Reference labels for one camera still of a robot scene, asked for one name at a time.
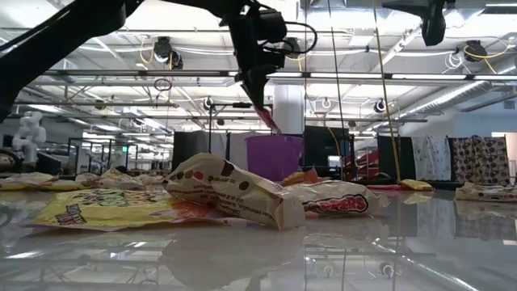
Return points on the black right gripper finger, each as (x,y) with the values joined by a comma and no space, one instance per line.
(404,6)

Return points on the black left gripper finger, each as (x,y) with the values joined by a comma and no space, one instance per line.
(251,87)
(262,85)

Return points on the red KitKat candy packet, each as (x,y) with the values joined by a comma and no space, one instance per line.
(383,187)
(268,120)
(311,175)

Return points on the small purple plastic bucket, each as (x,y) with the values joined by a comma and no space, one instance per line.
(274,157)

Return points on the yellow Sour Patch Kids packet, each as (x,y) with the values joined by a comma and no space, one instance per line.
(64,186)
(416,185)
(24,181)
(113,210)
(294,179)

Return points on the small candy bags mid-left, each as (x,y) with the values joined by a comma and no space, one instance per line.
(121,182)

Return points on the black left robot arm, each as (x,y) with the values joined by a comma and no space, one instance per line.
(60,36)

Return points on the white round column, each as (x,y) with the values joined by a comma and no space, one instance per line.
(288,109)

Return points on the long ceiling light bar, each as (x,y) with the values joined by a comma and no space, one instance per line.
(363,75)

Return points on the large black panel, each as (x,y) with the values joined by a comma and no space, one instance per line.
(323,145)

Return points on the black curtain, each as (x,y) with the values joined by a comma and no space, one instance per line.
(187,151)
(393,157)

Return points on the white printed cloth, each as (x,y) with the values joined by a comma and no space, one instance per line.
(430,157)

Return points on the dotted patterned cloth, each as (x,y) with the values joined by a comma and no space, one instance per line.
(480,159)

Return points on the black rig frame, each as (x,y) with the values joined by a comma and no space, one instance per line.
(241,105)

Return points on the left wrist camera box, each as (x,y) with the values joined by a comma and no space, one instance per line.
(272,26)

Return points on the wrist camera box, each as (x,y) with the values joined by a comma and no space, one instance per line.
(272,26)
(434,28)

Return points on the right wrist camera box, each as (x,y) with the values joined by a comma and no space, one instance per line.
(434,28)

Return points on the silver ventilation duct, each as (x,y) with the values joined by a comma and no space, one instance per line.
(464,95)

